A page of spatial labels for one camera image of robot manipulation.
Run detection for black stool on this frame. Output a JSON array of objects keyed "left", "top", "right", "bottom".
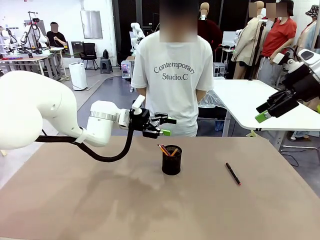
[{"left": 99, "top": 57, "right": 114, "bottom": 75}]

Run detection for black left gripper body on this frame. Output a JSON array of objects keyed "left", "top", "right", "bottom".
[{"left": 129, "top": 108, "right": 152, "bottom": 132}]

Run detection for crumpled clear plastic sheet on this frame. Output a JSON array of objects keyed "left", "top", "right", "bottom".
[{"left": 197, "top": 88, "right": 227, "bottom": 110}]

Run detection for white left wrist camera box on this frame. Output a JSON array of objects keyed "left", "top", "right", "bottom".
[{"left": 131, "top": 94, "right": 146, "bottom": 111}]

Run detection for black corrugated cable conduit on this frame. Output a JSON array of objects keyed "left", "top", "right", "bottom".
[{"left": 34, "top": 124, "right": 136, "bottom": 163}]

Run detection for white monitor back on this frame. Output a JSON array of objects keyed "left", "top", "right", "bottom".
[{"left": 221, "top": 31, "right": 238, "bottom": 48}]

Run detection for grey wall panel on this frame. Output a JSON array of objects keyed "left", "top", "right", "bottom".
[{"left": 79, "top": 9, "right": 104, "bottom": 40}]

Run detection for person in red shirt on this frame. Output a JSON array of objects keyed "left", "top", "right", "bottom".
[{"left": 258, "top": 0, "right": 298, "bottom": 87}]

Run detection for person in white printed t-shirt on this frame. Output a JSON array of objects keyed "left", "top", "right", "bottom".
[{"left": 131, "top": 0, "right": 215, "bottom": 138}]

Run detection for person's left forearm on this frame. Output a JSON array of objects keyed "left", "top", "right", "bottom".
[{"left": 197, "top": 88, "right": 208, "bottom": 102}]

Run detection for black mesh pen holder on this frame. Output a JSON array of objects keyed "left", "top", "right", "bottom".
[{"left": 161, "top": 144, "right": 183, "bottom": 176}]

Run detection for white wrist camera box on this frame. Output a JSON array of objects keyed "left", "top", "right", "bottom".
[
  {"left": 131, "top": 94, "right": 146, "bottom": 111},
  {"left": 272, "top": 52, "right": 288, "bottom": 66}
]

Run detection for mannequin with bucket hat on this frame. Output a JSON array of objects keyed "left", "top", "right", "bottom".
[{"left": 296, "top": 4, "right": 320, "bottom": 51}]

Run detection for black marker pen red ends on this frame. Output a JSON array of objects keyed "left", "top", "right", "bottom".
[{"left": 225, "top": 162, "right": 242, "bottom": 186}]

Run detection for small white background robot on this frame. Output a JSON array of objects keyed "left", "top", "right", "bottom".
[{"left": 0, "top": 26, "right": 18, "bottom": 55}]

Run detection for black office chair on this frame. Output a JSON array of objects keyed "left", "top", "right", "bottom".
[{"left": 79, "top": 42, "right": 100, "bottom": 71}]

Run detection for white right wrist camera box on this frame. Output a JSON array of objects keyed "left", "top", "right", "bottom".
[{"left": 272, "top": 52, "right": 288, "bottom": 66}]

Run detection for small white cabinet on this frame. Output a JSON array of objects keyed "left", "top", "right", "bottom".
[{"left": 212, "top": 62, "right": 227, "bottom": 78}]

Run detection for light wooden desk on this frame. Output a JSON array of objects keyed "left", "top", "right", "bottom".
[{"left": 0, "top": 53, "right": 51, "bottom": 76}]

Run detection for mannequin with dark red garment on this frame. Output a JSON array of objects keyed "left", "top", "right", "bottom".
[{"left": 197, "top": 2, "right": 223, "bottom": 48}]

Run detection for computer case with coloured lights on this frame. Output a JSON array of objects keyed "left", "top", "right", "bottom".
[{"left": 120, "top": 59, "right": 136, "bottom": 80}]

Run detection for seated person in black shirt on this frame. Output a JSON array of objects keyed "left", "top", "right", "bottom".
[{"left": 46, "top": 21, "right": 68, "bottom": 48}]

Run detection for pencils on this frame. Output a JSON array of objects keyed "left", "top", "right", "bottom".
[{"left": 157, "top": 143, "right": 171, "bottom": 157}]

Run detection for white air purifier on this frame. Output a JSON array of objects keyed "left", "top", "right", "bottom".
[{"left": 68, "top": 62, "right": 88, "bottom": 91}]

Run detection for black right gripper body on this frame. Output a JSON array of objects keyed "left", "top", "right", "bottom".
[{"left": 282, "top": 63, "right": 313, "bottom": 102}]

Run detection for mannequin with beige coat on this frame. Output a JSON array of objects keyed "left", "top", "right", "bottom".
[{"left": 231, "top": 1, "right": 267, "bottom": 81}]

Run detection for white work table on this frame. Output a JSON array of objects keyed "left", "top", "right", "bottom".
[{"left": 212, "top": 78, "right": 320, "bottom": 132}]

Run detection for black and white background robot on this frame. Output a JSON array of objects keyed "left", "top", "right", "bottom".
[{"left": 19, "top": 11, "right": 50, "bottom": 55}]

